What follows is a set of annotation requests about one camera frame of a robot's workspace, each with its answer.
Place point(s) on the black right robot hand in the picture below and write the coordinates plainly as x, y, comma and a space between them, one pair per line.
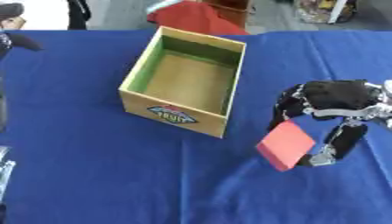
337, 96

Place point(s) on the red square block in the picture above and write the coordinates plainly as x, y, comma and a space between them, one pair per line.
286, 145

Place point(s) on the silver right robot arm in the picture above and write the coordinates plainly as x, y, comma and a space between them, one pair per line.
389, 93

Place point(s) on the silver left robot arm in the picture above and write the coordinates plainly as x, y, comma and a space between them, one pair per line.
4, 172

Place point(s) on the tan cardboard box green inside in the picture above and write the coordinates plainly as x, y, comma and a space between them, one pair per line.
189, 84

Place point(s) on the patterned bag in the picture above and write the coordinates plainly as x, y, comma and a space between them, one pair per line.
324, 11

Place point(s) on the brown wooden cabinet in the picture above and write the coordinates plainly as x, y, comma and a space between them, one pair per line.
232, 10

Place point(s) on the red cloth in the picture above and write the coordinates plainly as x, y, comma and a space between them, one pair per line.
196, 18

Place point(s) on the black chair leg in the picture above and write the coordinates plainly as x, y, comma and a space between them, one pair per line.
77, 14

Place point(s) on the person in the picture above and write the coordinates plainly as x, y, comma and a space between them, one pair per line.
13, 32

